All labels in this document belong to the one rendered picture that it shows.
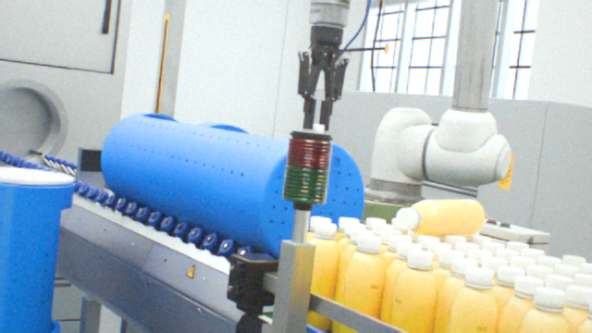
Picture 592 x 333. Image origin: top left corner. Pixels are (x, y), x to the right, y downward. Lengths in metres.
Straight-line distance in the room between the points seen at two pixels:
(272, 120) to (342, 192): 5.62
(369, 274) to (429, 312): 0.13
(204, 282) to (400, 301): 0.71
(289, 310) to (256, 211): 0.53
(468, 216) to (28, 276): 1.16
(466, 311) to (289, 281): 0.25
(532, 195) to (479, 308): 2.08
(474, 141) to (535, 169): 1.04
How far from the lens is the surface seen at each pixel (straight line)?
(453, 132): 2.21
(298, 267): 1.14
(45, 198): 2.13
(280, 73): 7.37
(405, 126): 2.28
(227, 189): 1.74
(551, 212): 3.29
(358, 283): 1.33
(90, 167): 2.81
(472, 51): 2.21
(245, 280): 1.50
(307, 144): 1.11
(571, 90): 4.52
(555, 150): 3.26
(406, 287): 1.24
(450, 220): 1.47
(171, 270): 1.99
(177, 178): 1.95
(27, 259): 2.14
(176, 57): 3.08
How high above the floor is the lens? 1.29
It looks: 4 degrees down
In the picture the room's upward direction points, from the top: 7 degrees clockwise
